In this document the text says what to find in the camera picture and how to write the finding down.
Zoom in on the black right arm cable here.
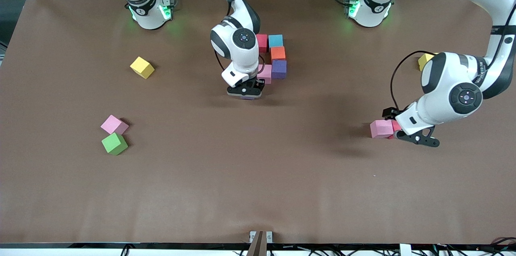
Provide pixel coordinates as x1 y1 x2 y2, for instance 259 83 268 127
214 48 226 72

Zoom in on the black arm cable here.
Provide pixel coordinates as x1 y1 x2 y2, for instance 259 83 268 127
389 50 436 111
214 48 226 72

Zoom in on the pink foam cube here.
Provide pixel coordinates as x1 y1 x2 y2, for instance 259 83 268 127
370 119 395 139
257 64 273 84
100 115 129 137

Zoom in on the green foam cube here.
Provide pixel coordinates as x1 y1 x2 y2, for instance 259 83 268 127
101 133 129 156

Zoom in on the metal bracket with pole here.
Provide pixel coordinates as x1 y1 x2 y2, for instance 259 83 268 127
247 230 273 256

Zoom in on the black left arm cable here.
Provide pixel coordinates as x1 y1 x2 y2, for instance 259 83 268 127
389 50 436 111

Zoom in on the yellow foam cube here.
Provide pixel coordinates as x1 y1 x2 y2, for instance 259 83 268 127
418 53 438 72
130 56 155 79

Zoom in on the brown table mat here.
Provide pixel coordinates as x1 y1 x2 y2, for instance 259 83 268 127
0 0 516 244

